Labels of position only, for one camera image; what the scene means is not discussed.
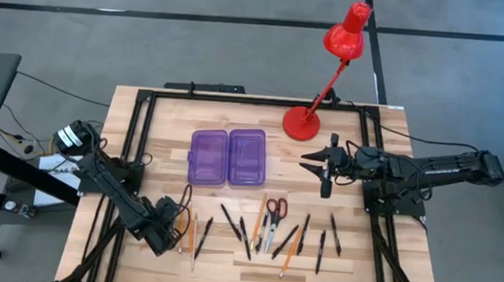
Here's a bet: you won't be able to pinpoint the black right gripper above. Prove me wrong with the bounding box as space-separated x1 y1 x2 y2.
296 129 361 202

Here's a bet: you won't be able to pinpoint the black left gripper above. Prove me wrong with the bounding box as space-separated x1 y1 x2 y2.
141 193 190 260

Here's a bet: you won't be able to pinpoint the pale pink Ticonderoga pencil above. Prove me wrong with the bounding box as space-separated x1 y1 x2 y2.
188 212 200 272

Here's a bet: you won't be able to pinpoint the black click pen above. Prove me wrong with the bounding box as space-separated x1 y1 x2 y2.
314 228 328 277
270 222 300 262
326 212 345 258
217 202 246 243
193 215 215 261
296 212 312 257

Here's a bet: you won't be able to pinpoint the purple plastic supply box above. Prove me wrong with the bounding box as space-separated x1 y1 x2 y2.
184 123 271 191

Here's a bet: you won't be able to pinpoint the black and red scissors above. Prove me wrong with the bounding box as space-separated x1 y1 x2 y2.
261 196 290 256

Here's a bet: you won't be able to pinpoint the black marker pen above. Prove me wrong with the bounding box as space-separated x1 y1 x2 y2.
235 215 256 261

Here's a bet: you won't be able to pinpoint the orange pencil with yellow cap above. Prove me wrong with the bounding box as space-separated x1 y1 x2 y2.
249 191 269 252

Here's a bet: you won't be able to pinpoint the white paper box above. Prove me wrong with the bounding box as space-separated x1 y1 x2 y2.
32 153 84 209

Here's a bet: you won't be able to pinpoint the red desk lamp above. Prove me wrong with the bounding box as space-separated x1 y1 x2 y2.
280 0 375 147

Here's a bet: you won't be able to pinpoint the black power strip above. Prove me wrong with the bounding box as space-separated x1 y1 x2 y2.
164 78 247 95

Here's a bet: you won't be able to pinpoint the black desk stand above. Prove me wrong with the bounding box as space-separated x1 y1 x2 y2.
0 141 85 272

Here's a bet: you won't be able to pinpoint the black metal table frame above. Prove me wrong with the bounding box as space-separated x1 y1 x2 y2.
56 80 456 282

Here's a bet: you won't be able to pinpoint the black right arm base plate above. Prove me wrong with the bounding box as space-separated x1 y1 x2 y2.
360 167 430 220

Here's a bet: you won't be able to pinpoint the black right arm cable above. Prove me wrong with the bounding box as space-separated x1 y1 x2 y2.
362 111 482 154

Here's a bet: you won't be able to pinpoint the black floor cable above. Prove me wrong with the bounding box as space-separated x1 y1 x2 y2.
13 70 113 108

